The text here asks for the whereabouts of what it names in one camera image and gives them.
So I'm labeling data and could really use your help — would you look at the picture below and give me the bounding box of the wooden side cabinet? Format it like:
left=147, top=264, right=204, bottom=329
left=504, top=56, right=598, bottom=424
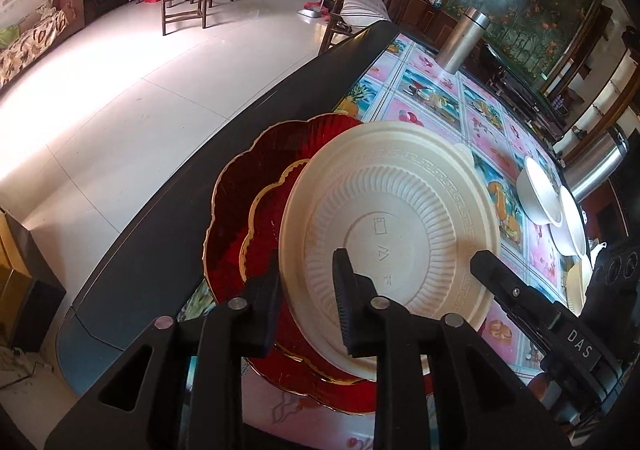
left=0, top=210, right=66, bottom=356

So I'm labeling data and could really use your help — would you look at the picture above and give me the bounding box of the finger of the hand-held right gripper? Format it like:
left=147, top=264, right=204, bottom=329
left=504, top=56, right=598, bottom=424
left=470, top=250, right=606, bottom=372

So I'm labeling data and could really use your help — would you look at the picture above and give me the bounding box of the dark wooden sideboard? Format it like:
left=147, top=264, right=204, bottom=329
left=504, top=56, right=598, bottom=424
left=480, top=44, right=571, bottom=141

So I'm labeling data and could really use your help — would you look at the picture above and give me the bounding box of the patterned sofa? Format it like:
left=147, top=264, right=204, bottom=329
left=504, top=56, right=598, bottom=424
left=0, top=0, right=86, bottom=90

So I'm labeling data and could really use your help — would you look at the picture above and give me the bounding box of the slim steel thermos flask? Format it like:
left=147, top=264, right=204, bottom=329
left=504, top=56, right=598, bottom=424
left=436, top=7, right=491, bottom=75

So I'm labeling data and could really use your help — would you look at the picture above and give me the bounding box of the large steel kettle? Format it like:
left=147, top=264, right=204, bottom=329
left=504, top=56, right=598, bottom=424
left=562, top=127, right=628, bottom=201

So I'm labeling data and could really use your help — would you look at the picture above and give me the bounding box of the small red glass plate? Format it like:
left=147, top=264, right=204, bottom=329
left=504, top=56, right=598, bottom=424
left=240, top=159, right=381, bottom=386

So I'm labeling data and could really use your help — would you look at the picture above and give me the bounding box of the striped seat cushion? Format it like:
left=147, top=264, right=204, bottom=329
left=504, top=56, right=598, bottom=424
left=340, top=0, right=391, bottom=28

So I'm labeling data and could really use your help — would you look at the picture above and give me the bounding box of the cream disposable bowl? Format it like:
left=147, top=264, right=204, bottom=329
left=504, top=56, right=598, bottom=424
left=565, top=260, right=596, bottom=318

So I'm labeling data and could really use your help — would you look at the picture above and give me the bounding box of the fruit print tablecloth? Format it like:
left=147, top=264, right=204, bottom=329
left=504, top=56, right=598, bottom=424
left=175, top=32, right=601, bottom=450

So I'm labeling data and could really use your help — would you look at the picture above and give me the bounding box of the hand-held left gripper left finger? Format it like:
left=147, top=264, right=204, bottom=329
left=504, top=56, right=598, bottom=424
left=44, top=249, right=283, bottom=450

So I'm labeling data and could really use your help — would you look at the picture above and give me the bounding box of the cream disposable plate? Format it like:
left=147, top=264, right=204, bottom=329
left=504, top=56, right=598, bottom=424
left=278, top=121, right=501, bottom=371

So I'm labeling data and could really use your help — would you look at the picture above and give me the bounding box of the white bowl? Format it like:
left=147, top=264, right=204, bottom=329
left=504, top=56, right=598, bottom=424
left=516, top=156, right=565, bottom=227
left=550, top=185, right=587, bottom=257

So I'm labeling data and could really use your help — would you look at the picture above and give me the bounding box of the large red glass plate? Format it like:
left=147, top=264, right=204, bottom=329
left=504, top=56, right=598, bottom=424
left=202, top=113, right=436, bottom=415

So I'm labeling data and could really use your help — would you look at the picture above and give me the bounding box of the wooden chair with cushion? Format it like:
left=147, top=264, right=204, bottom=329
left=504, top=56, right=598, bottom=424
left=318, top=0, right=401, bottom=55

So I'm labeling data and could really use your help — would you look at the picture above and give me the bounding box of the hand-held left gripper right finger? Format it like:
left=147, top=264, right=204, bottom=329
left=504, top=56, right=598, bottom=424
left=332, top=248, right=571, bottom=450

